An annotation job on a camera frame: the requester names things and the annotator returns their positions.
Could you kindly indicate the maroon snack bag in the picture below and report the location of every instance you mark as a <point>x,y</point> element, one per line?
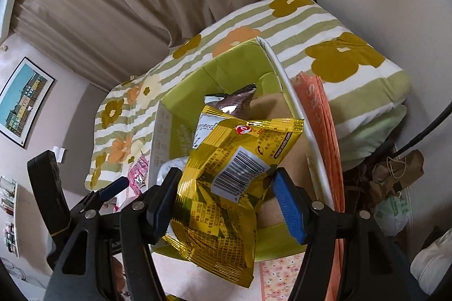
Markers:
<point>236,104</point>

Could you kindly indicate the white clothes pile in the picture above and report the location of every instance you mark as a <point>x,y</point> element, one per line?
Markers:
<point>430,265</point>

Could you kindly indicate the green cardboard box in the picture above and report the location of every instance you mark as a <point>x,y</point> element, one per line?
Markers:
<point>244,64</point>

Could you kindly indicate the framed houses picture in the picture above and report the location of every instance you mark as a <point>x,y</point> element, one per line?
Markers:
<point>21,99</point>

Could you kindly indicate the floral striped blanket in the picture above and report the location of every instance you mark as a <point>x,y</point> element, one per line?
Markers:
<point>366,91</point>

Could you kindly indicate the pink snack bag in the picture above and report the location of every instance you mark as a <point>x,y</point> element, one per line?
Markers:
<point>137,173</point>

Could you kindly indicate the white tissue roll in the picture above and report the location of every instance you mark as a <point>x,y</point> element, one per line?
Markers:
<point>59,153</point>

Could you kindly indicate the yellow snack bag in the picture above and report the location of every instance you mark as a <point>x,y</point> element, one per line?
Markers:
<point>223,184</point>

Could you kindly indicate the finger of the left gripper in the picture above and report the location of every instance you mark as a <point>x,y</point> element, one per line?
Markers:
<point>113,189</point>

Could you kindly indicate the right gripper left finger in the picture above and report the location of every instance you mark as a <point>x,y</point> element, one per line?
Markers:
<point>84,270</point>

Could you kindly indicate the brown paper bag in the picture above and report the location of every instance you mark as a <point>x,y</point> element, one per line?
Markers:
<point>393,175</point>

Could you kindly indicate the black lamp stand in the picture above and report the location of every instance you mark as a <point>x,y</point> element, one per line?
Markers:
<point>425,132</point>

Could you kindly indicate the white pink table cloth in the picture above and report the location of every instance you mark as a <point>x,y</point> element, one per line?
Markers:
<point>274,242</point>

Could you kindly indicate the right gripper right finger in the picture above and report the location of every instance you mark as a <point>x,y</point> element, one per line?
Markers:
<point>368,270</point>

